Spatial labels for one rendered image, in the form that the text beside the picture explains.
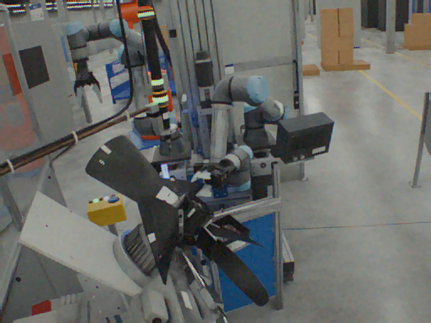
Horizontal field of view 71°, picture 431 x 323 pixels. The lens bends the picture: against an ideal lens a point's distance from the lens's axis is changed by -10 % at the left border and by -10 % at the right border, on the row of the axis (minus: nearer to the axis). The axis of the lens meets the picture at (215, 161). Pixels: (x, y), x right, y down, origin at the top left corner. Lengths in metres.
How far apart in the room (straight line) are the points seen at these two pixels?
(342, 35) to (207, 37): 7.40
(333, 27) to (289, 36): 5.99
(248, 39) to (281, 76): 0.48
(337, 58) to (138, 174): 8.46
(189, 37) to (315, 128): 0.86
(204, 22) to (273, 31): 1.24
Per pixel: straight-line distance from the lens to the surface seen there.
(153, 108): 0.98
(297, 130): 1.57
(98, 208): 1.50
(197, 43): 1.96
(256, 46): 3.04
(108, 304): 1.13
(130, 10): 5.05
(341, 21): 9.15
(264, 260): 1.97
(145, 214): 0.76
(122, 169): 1.04
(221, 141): 1.50
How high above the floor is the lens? 1.79
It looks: 25 degrees down
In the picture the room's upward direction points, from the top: 8 degrees counter-clockwise
